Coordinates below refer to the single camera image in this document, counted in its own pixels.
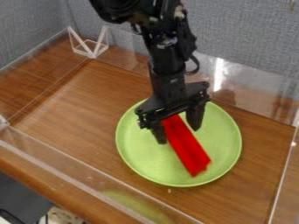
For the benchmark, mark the clear acrylic enclosure wall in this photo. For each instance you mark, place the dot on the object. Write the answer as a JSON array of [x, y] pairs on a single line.
[[61, 102]]

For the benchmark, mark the clear acrylic corner bracket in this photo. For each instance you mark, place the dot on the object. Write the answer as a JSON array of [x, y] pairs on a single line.
[[85, 47]]

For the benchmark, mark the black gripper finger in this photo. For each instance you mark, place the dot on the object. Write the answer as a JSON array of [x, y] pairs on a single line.
[[193, 114], [157, 131]]

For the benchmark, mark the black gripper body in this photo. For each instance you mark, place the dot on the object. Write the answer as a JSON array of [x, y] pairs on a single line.
[[171, 96]]

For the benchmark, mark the green round plate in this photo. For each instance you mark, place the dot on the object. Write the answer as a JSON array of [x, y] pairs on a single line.
[[155, 161]]

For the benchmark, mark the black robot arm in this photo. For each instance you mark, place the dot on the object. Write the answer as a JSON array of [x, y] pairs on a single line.
[[160, 22]]

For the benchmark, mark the red cloth block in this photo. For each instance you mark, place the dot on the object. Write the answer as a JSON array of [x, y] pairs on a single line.
[[185, 146]]

